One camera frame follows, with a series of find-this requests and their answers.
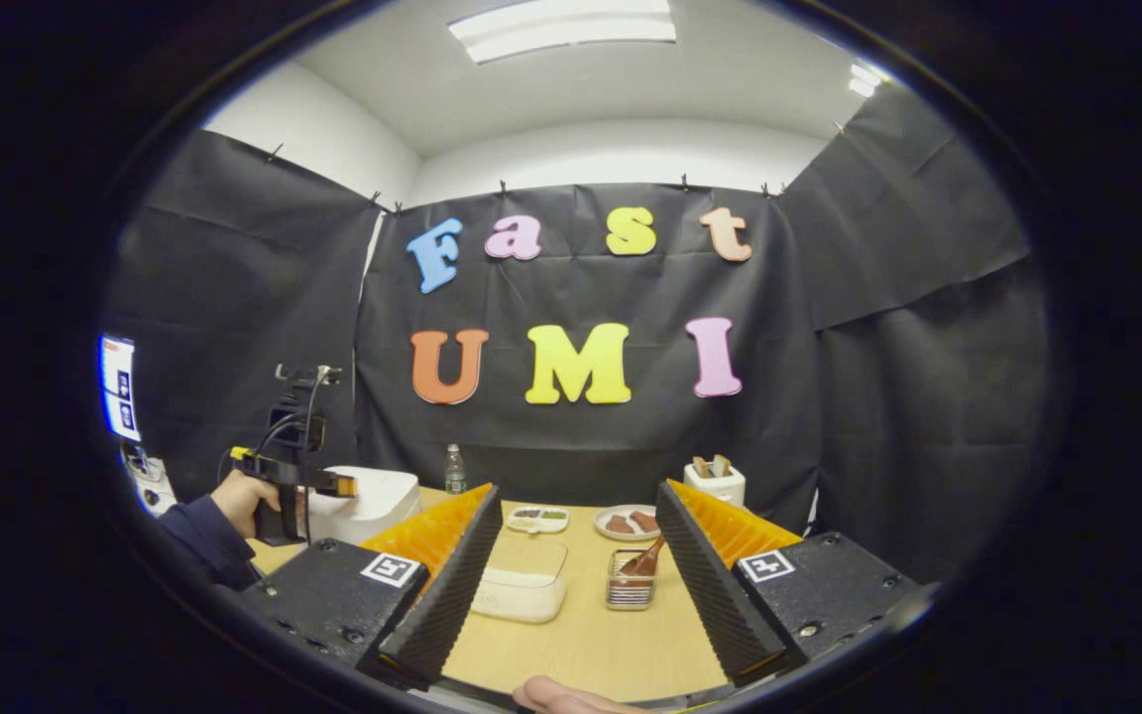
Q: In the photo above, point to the clear box of white rice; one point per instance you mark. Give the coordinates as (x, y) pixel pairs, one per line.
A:
(521, 585)

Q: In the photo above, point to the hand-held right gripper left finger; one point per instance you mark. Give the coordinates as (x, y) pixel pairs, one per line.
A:
(454, 585)

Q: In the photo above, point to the white divided grain dish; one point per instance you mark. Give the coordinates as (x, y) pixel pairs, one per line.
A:
(537, 519)

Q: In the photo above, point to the black backdrop cloth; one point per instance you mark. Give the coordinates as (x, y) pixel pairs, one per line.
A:
(571, 436)

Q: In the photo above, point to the small ceiling light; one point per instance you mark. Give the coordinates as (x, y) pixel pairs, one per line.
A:
(864, 79)

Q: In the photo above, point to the brown wooden spoon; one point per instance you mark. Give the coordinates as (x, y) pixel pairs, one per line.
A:
(645, 563)

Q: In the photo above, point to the brown meat piece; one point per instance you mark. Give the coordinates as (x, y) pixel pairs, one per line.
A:
(619, 525)
(644, 521)

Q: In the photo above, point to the white side table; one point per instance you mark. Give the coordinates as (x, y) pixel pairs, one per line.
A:
(153, 486)

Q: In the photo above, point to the large ceiling light panel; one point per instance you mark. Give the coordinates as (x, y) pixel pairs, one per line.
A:
(561, 25)

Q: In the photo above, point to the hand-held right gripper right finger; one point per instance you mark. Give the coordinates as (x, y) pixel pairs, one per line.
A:
(705, 585)

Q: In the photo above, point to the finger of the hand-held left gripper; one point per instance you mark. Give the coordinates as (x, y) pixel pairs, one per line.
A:
(338, 486)

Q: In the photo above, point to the clear plastic water bottle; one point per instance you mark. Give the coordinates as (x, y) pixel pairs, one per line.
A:
(455, 474)

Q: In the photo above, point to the toast slice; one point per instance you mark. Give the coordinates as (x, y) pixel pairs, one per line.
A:
(701, 467)
(721, 465)

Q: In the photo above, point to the white toaster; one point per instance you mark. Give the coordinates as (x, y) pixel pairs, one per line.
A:
(718, 489)

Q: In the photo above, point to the white rice cooker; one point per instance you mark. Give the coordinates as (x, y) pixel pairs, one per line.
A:
(378, 501)

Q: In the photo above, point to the white round plate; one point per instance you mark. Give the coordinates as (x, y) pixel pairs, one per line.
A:
(603, 530)

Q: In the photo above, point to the computer monitor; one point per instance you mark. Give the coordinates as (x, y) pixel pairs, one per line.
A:
(120, 387)

